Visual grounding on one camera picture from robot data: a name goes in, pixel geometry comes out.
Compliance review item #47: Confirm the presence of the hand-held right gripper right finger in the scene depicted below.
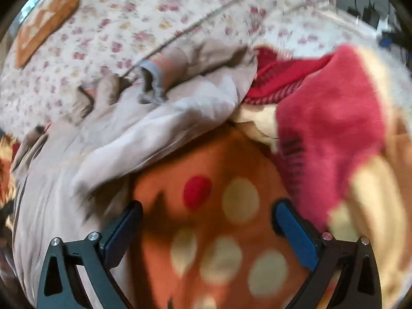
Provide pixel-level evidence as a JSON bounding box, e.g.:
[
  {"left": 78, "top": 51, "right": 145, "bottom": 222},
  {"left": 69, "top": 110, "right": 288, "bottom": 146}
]
[{"left": 272, "top": 198, "right": 384, "bottom": 309}]

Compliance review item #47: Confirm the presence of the floral bed sheet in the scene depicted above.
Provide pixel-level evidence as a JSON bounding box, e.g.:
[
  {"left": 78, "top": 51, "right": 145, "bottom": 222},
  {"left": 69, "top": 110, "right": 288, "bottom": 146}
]
[{"left": 0, "top": 0, "right": 412, "bottom": 137}]

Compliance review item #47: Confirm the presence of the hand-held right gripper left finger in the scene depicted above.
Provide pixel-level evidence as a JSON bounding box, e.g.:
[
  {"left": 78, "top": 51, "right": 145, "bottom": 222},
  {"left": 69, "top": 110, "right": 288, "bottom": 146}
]
[{"left": 37, "top": 200, "right": 143, "bottom": 309}]

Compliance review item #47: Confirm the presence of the orange printed blanket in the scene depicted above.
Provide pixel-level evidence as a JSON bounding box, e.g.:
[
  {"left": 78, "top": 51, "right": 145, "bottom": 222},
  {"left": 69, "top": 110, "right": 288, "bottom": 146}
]
[{"left": 0, "top": 43, "right": 412, "bottom": 309}]

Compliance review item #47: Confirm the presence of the red knitted garment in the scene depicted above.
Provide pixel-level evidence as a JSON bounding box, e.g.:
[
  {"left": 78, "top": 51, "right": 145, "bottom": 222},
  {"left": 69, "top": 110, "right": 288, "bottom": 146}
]
[{"left": 242, "top": 47, "right": 333, "bottom": 107}]

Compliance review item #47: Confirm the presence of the orange patterned cushion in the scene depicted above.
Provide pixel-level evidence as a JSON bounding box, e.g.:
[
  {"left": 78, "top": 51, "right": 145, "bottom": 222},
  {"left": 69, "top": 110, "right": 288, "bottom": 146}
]
[{"left": 14, "top": 0, "right": 85, "bottom": 69}]

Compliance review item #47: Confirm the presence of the dark clutter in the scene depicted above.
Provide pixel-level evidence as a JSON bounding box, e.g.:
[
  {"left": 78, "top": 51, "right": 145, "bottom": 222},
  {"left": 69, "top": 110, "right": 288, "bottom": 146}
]
[{"left": 347, "top": 0, "right": 400, "bottom": 49}]

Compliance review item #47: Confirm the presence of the beige jacket with striped hem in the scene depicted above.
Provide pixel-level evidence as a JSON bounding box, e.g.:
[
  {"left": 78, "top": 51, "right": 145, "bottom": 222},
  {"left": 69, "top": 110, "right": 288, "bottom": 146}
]
[{"left": 10, "top": 38, "right": 259, "bottom": 309}]

